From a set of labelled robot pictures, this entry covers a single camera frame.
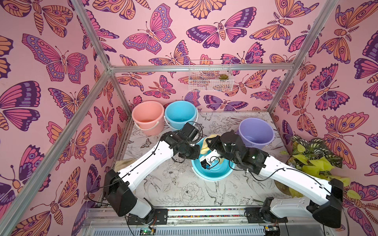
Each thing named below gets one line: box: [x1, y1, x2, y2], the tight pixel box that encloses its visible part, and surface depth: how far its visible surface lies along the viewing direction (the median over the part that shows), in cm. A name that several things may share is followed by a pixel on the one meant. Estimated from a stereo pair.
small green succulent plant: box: [219, 73, 229, 80], surface depth 94 cm
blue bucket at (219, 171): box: [191, 157, 235, 182], surface depth 69 cm
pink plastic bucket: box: [131, 100, 165, 136], surface depth 101 cm
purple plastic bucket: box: [236, 117, 275, 150], surface depth 92 cm
